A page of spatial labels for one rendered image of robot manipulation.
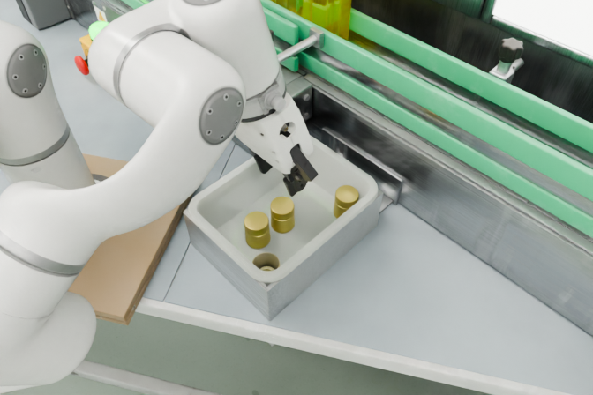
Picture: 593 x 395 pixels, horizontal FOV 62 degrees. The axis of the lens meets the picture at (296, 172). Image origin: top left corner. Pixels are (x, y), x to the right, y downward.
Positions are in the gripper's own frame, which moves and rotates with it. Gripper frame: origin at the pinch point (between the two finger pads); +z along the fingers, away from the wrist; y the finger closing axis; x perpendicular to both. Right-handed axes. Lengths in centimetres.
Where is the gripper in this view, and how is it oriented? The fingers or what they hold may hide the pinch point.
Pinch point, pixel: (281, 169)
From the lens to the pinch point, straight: 64.4
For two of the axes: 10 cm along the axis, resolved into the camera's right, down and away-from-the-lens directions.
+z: 1.9, 5.2, 8.3
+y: -6.9, -5.3, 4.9
